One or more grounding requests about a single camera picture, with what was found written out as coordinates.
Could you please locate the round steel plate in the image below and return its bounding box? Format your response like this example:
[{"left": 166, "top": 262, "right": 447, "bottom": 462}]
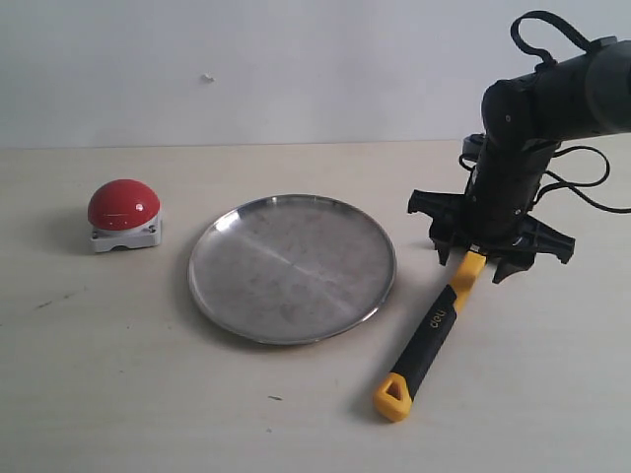
[{"left": 187, "top": 194, "right": 397, "bottom": 346}]

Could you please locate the red dome push button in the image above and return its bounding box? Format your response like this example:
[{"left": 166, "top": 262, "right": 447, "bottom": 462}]
[{"left": 87, "top": 178, "right": 163, "bottom": 253}]

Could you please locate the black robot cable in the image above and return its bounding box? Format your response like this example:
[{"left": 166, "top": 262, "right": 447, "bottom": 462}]
[{"left": 458, "top": 10, "right": 631, "bottom": 214}]

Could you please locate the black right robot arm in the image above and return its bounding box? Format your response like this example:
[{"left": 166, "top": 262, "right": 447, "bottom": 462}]
[{"left": 407, "top": 36, "right": 630, "bottom": 283}]

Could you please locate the yellow black claw hammer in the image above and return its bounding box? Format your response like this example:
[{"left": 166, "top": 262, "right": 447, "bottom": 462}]
[{"left": 373, "top": 250, "right": 487, "bottom": 422}]

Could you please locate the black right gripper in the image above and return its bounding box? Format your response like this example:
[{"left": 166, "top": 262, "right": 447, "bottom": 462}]
[{"left": 407, "top": 133, "right": 576, "bottom": 284}]

